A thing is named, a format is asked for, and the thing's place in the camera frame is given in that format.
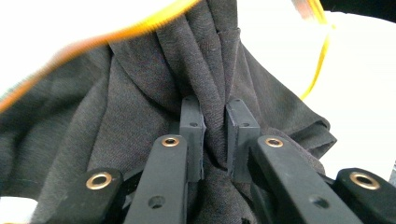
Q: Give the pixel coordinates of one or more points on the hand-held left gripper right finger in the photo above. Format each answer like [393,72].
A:
[280,180]

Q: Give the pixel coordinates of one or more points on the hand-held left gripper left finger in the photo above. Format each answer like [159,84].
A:
[165,174]

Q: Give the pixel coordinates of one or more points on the dark garment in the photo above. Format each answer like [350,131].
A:
[124,109]

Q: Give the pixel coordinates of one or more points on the white leaf-print mesh laundry bag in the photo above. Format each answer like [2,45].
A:
[46,25]

